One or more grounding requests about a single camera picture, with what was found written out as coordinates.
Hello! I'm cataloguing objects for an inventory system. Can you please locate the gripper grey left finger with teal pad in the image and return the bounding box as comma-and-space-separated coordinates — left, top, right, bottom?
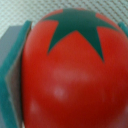
0, 21, 31, 128

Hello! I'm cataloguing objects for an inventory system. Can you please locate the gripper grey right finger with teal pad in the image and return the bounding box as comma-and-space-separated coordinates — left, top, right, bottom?
118, 22, 128, 37

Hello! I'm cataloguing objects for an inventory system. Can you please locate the red toy tomato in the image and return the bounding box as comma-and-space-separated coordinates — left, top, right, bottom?
22, 8, 128, 128

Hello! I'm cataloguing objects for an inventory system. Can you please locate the beige woven placemat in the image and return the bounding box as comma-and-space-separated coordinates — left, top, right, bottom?
0, 0, 128, 37

